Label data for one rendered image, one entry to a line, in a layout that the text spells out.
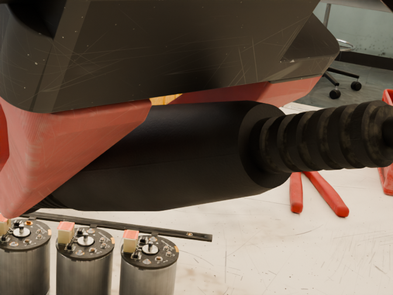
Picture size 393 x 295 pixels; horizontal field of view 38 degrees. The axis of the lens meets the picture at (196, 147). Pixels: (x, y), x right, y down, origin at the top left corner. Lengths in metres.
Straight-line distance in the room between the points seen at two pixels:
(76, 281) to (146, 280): 0.03
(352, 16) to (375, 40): 0.25
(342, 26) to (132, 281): 4.44
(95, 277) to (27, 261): 0.03
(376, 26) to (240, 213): 4.24
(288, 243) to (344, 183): 0.12
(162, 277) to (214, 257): 0.12
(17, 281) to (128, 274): 0.05
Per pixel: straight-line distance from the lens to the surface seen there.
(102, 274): 0.25
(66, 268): 0.25
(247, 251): 0.38
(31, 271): 0.26
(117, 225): 0.27
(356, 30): 4.64
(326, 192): 0.46
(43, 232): 0.26
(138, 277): 0.25
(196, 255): 0.37
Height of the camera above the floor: 0.95
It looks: 22 degrees down
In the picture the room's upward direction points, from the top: 6 degrees clockwise
